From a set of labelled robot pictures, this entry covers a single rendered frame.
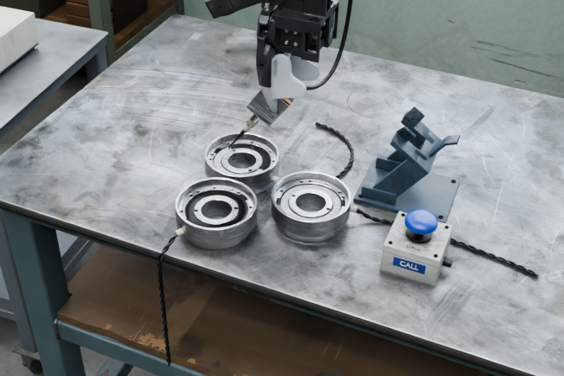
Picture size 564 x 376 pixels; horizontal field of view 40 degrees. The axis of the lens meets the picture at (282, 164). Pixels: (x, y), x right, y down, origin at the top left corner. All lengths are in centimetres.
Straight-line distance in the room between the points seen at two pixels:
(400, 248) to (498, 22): 172
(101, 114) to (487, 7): 160
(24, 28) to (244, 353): 84
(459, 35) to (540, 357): 183
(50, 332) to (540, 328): 76
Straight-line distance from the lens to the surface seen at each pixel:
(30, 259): 122
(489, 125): 127
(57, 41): 175
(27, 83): 161
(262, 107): 104
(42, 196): 111
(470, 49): 266
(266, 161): 109
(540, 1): 255
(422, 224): 94
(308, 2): 93
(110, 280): 132
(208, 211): 103
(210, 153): 110
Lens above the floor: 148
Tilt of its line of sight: 37 degrees down
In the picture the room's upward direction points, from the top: 2 degrees clockwise
